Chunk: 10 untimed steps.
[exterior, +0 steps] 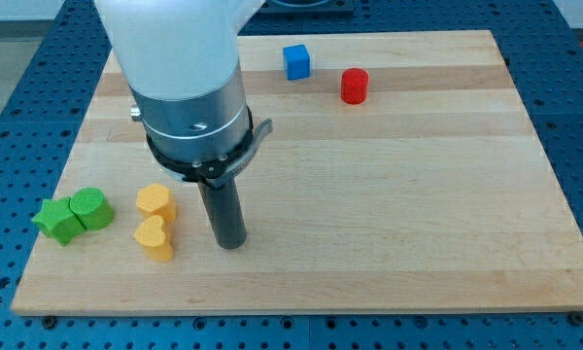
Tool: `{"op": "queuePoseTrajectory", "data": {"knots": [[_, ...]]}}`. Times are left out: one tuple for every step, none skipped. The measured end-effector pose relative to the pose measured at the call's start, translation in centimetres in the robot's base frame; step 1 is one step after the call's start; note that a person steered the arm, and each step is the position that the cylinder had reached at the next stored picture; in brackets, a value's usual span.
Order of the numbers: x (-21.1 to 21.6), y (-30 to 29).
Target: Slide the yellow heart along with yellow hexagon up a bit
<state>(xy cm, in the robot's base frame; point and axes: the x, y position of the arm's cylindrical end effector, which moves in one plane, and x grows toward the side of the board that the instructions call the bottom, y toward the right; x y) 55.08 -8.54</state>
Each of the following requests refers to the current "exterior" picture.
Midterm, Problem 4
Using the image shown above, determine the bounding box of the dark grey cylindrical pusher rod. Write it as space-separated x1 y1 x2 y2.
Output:
198 180 247 250

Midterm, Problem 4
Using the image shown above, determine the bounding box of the black clamp ring mount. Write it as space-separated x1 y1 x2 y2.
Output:
146 119 273 188

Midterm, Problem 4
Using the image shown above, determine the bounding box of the yellow hexagon block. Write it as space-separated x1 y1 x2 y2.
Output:
136 183 177 223

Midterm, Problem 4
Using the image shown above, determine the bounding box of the yellow heart block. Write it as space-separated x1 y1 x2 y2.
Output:
133 215 174 263

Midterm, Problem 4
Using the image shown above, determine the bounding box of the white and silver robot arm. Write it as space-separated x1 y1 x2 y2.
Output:
95 0 273 250

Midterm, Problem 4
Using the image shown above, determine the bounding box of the green cylinder block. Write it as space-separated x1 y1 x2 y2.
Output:
70 187 115 230

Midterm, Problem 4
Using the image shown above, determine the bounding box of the blue cube block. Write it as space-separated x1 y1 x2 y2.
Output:
282 44 311 81

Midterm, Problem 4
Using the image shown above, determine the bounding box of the red cylinder block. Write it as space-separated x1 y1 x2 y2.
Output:
340 68 369 105

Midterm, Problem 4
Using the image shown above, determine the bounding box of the green star block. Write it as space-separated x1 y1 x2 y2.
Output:
32 196 86 246

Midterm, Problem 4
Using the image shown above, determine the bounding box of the wooden board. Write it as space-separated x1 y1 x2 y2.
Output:
12 30 583 317

